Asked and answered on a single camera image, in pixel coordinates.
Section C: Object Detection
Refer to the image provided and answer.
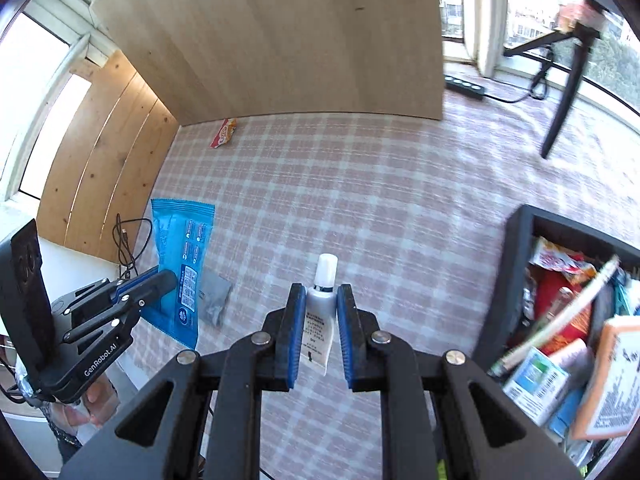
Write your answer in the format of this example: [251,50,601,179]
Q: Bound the blue plastic package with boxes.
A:
[141,198,215,349]

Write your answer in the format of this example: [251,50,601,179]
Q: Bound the white cream tube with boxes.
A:
[300,254,338,376]

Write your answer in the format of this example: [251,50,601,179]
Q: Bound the white blue product card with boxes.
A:
[503,349,570,426]

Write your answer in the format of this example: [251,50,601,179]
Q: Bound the orange white tissue pack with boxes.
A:
[570,315,639,441]

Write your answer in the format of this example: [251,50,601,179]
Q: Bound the person's left hand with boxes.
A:
[50,374,119,434]

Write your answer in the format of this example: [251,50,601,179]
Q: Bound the black storage box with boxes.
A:
[473,205,639,479]

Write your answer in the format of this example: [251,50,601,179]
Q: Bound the pine plank side board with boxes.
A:
[37,51,179,262]

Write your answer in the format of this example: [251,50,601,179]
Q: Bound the small red snack packet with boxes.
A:
[210,118,238,148]

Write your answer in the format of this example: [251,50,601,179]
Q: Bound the pink plaid tablecloth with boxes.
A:
[152,93,639,354]

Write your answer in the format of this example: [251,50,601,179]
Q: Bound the light oak back board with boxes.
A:
[91,0,444,125]

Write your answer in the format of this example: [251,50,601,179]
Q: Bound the black power strip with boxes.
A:
[444,75,486,101]

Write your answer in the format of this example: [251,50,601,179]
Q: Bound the black tripod stand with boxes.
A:
[502,0,609,161]

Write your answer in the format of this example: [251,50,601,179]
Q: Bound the black cable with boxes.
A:
[112,212,154,281]

